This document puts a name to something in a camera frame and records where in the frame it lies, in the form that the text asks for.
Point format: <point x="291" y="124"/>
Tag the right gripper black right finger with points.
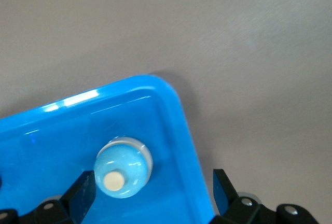
<point x="233" y="211"/>

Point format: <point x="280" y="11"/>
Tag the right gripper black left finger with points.
<point x="67" y="208"/>

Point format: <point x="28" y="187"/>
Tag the blue dome call bell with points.
<point x="129" y="167"/>

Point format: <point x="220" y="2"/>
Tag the blue plastic tray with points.
<point x="52" y="143"/>

